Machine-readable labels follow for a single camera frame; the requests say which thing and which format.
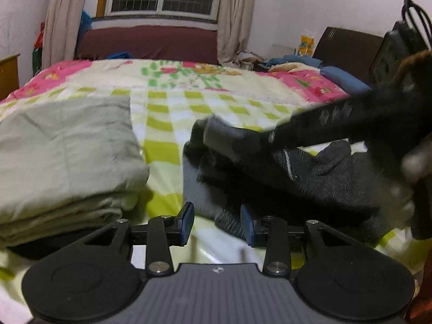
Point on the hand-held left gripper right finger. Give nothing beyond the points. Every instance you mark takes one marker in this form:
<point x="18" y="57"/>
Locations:
<point x="247" y="224"/>

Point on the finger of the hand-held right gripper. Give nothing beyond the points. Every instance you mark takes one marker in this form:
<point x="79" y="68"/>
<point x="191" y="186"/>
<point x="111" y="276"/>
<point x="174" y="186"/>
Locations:
<point x="254" y="139"/>

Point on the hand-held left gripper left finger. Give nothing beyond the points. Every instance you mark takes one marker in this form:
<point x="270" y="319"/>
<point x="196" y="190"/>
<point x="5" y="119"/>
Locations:
<point x="185" y="224"/>

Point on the dark grey pants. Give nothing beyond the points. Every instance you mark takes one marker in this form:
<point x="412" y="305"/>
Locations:
<point x="320" y="179"/>

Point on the person's right forearm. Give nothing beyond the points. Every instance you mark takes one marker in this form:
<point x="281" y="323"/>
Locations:
<point x="416" y="61"/>

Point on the folded light green pants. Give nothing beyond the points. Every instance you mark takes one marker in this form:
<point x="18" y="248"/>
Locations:
<point x="67" y="148"/>

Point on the person's right hand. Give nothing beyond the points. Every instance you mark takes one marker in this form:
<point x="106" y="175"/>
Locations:
<point x="416" y="165"/>

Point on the blue pillow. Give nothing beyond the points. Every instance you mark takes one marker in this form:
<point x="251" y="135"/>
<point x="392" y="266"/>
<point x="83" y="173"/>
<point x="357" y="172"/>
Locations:
<point x="344" y="79"/>

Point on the checked printed blanket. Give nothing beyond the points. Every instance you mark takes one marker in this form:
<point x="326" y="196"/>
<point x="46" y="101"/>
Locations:
<point x="202" y="103"/>

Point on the dark brown headboard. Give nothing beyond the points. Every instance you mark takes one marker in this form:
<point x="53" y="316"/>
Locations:
<point x="351" y="54"/>

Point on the black metal chair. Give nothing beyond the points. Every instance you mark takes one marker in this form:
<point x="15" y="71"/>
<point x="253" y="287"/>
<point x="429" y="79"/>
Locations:
<point x="395" y="50"/>

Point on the pile of clutter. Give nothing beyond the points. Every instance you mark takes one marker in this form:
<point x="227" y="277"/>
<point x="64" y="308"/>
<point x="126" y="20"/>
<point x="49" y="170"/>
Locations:
<point x="251" y="61"/>

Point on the yellow plastic bag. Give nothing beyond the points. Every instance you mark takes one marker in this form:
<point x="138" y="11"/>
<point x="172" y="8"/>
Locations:
<point x="307" y="42"/>

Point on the beige curtain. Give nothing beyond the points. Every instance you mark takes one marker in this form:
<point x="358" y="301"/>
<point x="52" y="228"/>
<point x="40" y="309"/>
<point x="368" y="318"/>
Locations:
<point x="234" y="17"/>
<point x="65" y="17"/>

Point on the small blue cloth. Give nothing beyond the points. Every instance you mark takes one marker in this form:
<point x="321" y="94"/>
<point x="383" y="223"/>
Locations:
<point x="119" y="56"/>

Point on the person's brown garment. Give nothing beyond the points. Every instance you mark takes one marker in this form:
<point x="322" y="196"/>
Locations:
<point x="420" y="303"/>

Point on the red and green bag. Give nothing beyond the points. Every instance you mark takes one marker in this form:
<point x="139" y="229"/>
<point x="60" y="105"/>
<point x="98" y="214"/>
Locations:
<point x="37" y="49"/>

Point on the wooden desk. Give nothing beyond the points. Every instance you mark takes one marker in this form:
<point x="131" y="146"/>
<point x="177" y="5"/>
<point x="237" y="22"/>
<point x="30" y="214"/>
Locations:
<point x="8" y="77"/>

